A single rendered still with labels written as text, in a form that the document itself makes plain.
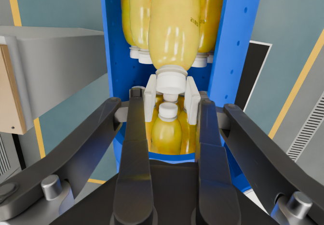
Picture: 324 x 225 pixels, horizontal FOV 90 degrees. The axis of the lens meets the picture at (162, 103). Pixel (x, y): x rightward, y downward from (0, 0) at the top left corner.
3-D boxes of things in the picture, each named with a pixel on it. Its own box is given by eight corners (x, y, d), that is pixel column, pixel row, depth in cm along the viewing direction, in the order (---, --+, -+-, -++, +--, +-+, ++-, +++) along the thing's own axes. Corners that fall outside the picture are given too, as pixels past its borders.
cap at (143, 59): (137, 54, 33) (137, 63, 33) (156, 55, 32) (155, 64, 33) (140, 51, 36) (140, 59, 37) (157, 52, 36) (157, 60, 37)
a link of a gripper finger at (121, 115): (141, 125, 14) (106, 123, 14) (147, 101, 18) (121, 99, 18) (141, 109, 13) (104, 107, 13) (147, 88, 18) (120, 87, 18)
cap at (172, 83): (171, 83, 24) (170, 95, 23) (150, 75, 21) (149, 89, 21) (192, 77, 21) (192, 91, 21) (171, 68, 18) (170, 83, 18)
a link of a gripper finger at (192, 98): (192, 96, 14) (201, 96, 14) (186, 75, 21) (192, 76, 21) (188, 125, 16) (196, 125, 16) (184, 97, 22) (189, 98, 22)
